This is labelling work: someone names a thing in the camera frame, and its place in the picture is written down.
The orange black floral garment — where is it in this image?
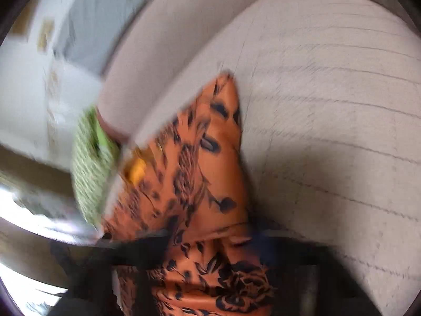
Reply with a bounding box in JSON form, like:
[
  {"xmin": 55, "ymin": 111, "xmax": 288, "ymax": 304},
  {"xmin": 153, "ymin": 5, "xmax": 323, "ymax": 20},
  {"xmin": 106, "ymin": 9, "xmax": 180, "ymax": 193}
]
[{"xmin": 103, "ymin": 74, "xmax": 274, "ymax": 315}]

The green white patterned pillow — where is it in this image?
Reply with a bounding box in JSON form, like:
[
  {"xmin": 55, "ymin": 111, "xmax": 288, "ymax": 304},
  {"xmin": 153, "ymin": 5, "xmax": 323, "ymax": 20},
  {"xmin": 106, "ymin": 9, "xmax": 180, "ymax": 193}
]
[{"xmin": 71, "ymin": 106, "xmax": 121, "ymax": 226}]

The pink quilted mattress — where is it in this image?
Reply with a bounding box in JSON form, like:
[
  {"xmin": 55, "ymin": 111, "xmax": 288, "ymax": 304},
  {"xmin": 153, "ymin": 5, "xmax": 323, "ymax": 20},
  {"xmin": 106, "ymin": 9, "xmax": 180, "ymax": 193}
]
[{"xmin": 134, "ymin": 0, "xmax": 420, "ymax": 315}]

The pink bolster cushion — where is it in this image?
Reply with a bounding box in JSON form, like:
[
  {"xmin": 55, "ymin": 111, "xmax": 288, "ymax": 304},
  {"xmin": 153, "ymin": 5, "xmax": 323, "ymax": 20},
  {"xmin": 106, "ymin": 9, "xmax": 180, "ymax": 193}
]
[{"xmin": 96, "ymin": 0, "xmax": 255, "ymax": 144}]

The light blue grey pillow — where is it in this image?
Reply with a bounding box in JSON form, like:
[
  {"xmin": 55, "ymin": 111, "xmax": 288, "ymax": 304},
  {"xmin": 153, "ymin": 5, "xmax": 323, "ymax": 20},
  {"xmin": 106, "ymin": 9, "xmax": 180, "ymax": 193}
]
[{"xmin": 53, "ymin": 0, "xmax": 149, "ymax": 76}]

